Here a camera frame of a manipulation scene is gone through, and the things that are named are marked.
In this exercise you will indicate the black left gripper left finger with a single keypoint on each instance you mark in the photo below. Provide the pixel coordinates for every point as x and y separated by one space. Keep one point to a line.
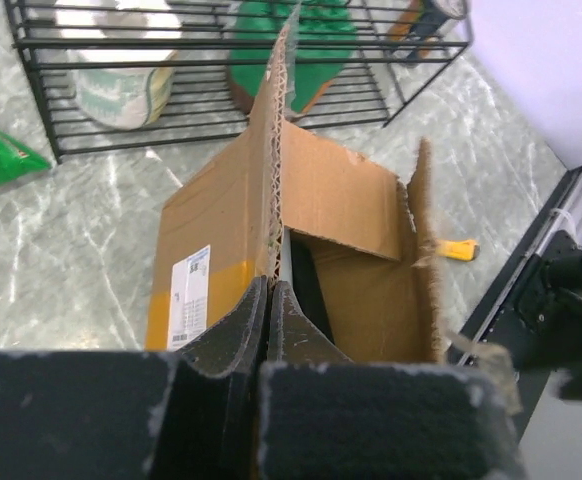
208 427

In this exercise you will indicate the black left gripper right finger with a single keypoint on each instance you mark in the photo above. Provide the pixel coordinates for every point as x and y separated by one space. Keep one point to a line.
293 338

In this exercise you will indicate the brown cardboard express box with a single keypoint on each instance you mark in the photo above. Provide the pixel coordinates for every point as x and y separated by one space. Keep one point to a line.
283 203

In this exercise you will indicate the yellow utility knife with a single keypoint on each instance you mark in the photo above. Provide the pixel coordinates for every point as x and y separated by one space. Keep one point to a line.
464 251

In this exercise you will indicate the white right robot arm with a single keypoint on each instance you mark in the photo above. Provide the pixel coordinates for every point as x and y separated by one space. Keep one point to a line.
551 305

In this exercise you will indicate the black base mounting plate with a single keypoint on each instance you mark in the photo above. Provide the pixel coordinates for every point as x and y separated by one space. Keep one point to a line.
496 319

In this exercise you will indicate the green lid jar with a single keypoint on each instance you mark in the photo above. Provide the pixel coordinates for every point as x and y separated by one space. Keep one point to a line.
321 40

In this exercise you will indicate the white lid can in rack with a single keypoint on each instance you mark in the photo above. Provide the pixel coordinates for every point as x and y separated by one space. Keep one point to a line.
123 89

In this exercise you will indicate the silver top tin can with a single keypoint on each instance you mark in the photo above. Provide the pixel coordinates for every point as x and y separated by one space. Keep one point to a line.
421 28

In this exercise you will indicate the black wire basket rack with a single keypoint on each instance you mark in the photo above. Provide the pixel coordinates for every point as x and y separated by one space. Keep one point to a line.
371 90

